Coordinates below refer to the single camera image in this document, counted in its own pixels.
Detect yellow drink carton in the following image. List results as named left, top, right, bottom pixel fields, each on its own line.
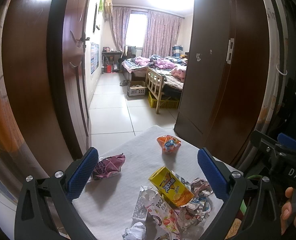
left=149, top=166, right=194, bottom=207

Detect white paper ball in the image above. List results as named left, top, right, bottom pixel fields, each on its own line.
left=122, top=222, right=146, bottom=240

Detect pink Pocky wrapper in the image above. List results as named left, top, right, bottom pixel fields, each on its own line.
left=140, top=186, right=184, bottom=239

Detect person's right hand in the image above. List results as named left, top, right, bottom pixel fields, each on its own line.
left=281, top=187, right=296, bottom=239

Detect crumpled printed paper wrapper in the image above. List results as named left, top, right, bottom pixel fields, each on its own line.
left=174, top=173, right=213, bottom=230

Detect white table cloth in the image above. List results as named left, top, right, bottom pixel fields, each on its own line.
left=72, top=125, right=244, bottom=240

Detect orange snack wrapper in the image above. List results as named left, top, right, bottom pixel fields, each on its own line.
left=157, top=135, right=181, bottom=154

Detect dark brown wardrobe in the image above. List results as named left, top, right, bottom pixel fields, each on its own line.
left=175, top=0, right=270, bottom=165

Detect crumpled purple snack bag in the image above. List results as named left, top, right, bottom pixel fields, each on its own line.
left=91, top=153, right=126, bottom=180

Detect yellow plastic crate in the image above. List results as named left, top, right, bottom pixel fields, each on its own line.
left=148, top=92, right=179, bottom=109

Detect bed with pink bedding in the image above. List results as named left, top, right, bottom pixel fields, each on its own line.
left=121, top=55, right=188, bottom=98

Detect wooden bed footboard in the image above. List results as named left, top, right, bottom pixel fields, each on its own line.
left=145, top=67, right=165, bottom=114

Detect white storage crate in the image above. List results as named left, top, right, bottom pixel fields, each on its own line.
left=127, top=81, right=146, bottom=98

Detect pink window curtains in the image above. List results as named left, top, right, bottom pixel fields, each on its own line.
left=110, top=7, right=183, bottom=57

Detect red bucket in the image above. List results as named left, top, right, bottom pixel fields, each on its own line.
left=106, top=64, right=112, bottom=74

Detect dark wooden desk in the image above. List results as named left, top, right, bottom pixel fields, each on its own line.
left=102, top=51, right=123, bottom=73

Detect open brown wooden door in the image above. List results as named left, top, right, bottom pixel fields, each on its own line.
left=2, top=0, right=90, bottom=175

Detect blue wall poster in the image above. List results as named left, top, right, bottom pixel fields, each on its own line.
left=90, top=43, right=100, bottom=74

